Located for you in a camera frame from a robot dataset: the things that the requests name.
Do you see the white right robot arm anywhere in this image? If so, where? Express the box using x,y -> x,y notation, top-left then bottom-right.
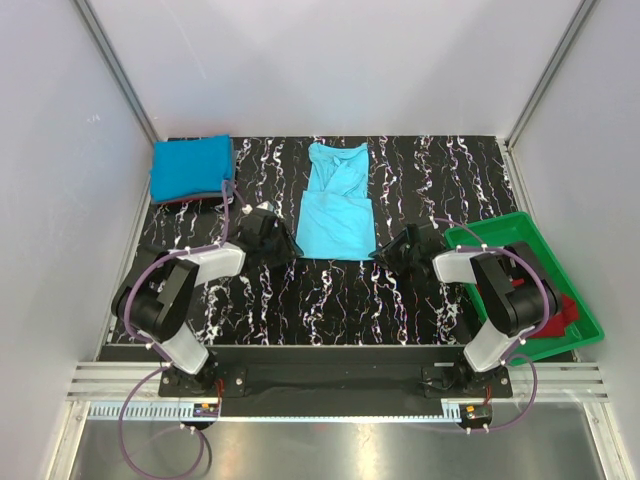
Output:
370,224 -> 563,385

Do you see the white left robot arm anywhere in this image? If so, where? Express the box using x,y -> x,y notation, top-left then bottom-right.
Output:
111,215 -> 303,376

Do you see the folded grey t shirt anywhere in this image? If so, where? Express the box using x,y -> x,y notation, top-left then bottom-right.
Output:
201,150 -> 240,199

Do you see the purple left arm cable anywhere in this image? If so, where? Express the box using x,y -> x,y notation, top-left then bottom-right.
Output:
118,180 -> 254,477

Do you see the green plastic tray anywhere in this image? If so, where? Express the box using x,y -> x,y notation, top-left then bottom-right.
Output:
445,211 -> 605,361

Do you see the red t shirt in tray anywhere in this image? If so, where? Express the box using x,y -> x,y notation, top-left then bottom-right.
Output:
507,278 -> 579,338

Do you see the light blue t shirt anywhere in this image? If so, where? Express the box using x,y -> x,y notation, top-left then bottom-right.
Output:
296,143 -> 377,261

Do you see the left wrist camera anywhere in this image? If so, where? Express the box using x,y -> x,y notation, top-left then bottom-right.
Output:
241,201 -> 278,235

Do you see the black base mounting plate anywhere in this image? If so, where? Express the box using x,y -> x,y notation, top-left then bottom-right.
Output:
159,346 -> 513,421

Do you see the folded red t shirt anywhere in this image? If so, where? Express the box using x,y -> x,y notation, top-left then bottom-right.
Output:
152,197 -> 214,206

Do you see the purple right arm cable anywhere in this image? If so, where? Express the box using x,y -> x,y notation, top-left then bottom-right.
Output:
432,217 -> 554,431

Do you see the white slotted cable duct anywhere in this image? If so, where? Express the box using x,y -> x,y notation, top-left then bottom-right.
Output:
87,401 -> 219,422

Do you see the folded blue t shirt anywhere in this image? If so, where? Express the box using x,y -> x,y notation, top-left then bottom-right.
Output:
150,135 -> 235,204

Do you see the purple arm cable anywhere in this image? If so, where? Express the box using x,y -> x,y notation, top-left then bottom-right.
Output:
432,217 -> 554,431
118,180 -> 254,477

